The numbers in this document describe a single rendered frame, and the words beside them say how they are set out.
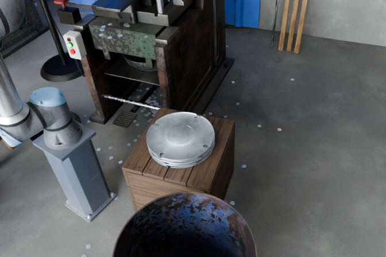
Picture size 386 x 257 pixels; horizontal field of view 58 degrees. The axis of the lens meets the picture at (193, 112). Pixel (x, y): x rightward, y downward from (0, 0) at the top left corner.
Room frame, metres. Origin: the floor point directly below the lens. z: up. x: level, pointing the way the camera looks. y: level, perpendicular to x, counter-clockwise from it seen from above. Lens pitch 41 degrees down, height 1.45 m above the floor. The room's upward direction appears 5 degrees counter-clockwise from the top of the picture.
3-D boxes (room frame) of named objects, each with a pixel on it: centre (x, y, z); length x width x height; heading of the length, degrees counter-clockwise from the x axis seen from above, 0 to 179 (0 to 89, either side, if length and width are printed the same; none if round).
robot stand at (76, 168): (1.06, 0.54, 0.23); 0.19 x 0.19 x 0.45; 52
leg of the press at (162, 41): (1.82, -0.08, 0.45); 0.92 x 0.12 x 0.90; 154
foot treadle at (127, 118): (1.69, 0.28, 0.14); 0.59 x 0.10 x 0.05; 154
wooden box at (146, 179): (1.07, 0.06, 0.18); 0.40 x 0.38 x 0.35; 158
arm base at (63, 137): (1.06, 0.54, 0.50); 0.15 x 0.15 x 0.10
